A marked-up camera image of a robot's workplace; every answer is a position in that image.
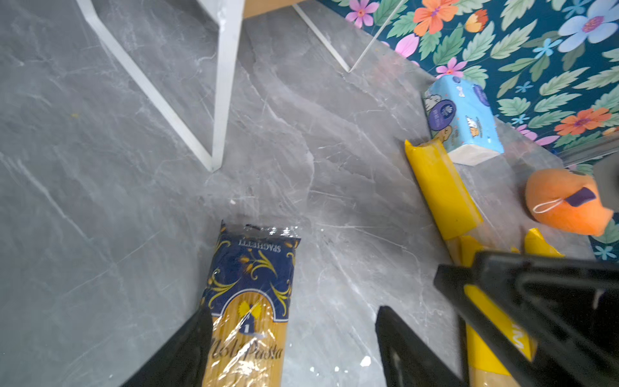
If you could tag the white frame wooden shelf rack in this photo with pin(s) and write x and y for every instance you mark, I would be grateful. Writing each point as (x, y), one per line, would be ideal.
(183, 55)

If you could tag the yellow spaghetti pack rear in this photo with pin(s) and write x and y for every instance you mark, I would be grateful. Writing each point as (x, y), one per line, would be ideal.
(450, 203)

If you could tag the blue gold spaghetti pack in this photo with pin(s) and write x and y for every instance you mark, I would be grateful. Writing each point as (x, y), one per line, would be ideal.
(248, 293)

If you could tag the orange plush fish toy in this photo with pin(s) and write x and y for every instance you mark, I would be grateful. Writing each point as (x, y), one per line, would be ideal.
(568, 201)

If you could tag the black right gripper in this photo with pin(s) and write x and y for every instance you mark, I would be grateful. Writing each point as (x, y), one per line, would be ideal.
(569, 307)

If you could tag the yellow Pastatime spaghetti pack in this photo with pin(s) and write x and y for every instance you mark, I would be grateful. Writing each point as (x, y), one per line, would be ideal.
(497, 332)

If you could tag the light blue tissue pack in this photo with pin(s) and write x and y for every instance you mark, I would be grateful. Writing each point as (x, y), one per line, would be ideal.
(460, 116)

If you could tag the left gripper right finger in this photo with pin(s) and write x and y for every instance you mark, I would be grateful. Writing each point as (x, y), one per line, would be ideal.
(406, 359)

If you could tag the yellow spaghetti pack right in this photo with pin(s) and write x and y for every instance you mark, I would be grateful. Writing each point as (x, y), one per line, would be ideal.
(536, 245)

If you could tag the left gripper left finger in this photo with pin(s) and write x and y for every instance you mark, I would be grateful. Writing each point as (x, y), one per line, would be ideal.
(182, 360)

